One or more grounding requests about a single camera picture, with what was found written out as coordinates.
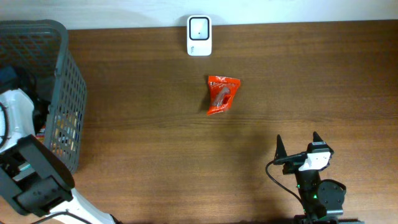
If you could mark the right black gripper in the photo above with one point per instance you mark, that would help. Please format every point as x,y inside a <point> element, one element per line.
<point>294,167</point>

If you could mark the red candy packet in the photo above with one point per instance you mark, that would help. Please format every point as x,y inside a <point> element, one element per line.
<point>222,92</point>

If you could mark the yellow snack bag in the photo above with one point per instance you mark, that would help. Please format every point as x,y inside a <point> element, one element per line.
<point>66,136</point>

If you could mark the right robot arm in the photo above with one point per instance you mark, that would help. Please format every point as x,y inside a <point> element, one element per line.
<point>322,200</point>

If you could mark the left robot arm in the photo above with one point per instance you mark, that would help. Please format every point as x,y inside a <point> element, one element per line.
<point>34,180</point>

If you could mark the white barcode scanner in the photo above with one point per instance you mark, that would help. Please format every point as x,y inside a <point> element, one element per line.
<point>199,35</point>

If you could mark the grey plastic mesh basket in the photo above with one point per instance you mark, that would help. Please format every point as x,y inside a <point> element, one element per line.
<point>40,48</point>

